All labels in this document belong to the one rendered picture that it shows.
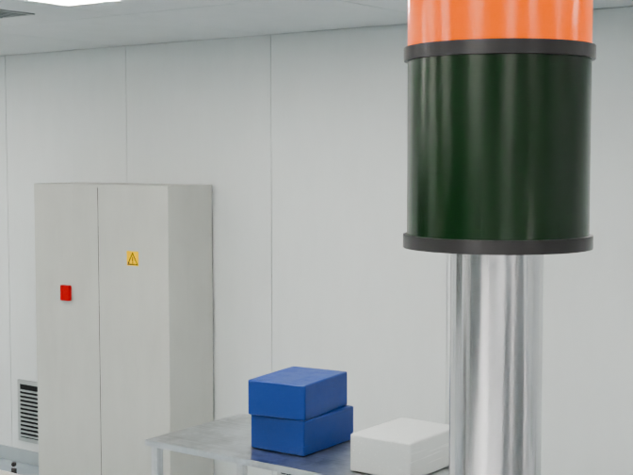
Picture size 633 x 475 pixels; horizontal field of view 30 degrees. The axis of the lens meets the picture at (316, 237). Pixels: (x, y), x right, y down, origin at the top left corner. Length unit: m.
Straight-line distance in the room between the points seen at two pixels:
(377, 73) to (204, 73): 1.29
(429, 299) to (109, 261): 2.11
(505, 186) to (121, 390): 7.26
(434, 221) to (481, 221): 0.01
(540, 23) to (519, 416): 0.10
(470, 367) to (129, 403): 7.20
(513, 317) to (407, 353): 6.35
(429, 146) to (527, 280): 0.04
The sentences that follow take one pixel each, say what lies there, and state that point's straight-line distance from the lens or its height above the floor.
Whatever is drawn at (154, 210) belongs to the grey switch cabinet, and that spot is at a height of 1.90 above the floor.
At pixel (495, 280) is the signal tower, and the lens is 0.31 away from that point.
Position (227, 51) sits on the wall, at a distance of 7.37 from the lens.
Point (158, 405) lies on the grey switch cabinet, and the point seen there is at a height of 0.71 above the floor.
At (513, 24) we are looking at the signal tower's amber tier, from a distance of 0.30.
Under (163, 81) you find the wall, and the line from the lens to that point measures 7.72.
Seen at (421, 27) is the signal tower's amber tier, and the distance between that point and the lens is 0.31.
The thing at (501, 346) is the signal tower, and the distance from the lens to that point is 0.31.
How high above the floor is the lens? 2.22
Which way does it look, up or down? 4 degrees down
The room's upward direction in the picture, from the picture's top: straight up
